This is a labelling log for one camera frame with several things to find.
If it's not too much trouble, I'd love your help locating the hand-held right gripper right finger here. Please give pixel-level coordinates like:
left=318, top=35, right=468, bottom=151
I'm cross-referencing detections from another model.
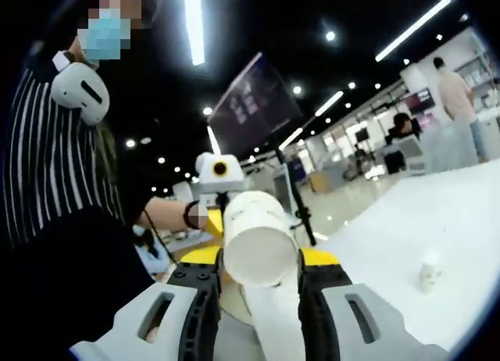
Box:
left=298, top=247, right=450, bottom=361

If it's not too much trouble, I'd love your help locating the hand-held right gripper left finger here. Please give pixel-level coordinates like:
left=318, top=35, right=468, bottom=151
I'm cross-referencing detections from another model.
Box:
left=69, top=246, right=225, bottom=361

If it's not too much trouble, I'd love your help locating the paper cup with green print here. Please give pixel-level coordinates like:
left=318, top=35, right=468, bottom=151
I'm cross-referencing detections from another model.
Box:
left=420, top=251, right=446, bottom=295
left=222, top=191, right=300, bottom=288

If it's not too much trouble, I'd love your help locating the black wristband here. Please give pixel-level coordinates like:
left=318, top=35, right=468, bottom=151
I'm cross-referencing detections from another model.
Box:
left=182, top=200, right=200, bottom=230

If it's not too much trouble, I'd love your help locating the tan wooden cabinet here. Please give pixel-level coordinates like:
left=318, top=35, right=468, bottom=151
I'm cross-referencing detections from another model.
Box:
left=220, top=277, right=255, bottom=327

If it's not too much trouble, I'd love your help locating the black tripod stand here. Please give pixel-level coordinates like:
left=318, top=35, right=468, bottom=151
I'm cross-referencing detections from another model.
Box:
left=275, top=141, right=317, bottom=247

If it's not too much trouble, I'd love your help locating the dark display panel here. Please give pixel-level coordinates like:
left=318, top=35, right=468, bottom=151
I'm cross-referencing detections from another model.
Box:
left=206, top=52, right=305, bottom=161

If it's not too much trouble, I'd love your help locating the short ceiling light strip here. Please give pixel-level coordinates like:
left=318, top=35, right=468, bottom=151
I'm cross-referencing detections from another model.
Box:
left=315, top=90, right=345, bottom=116
left=289, top=127, right=305, bottom=151

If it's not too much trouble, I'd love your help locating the straight ceiling light strip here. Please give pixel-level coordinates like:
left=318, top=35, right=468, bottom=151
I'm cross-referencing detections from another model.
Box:
left=183, top=0, right=206, bottom=67

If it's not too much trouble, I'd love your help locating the white worn device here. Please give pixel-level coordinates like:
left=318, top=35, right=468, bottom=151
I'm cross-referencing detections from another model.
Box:
left=50, top=50, right=111, bottom=126

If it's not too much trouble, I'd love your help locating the grey partition panel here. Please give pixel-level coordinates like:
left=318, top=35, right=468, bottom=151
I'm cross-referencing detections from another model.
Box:
left=421, top=124, right=480, bottom=170

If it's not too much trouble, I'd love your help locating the long curved ceiling light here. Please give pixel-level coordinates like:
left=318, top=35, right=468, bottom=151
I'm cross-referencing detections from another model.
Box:
left=374, top=0, right=454, bottom=63

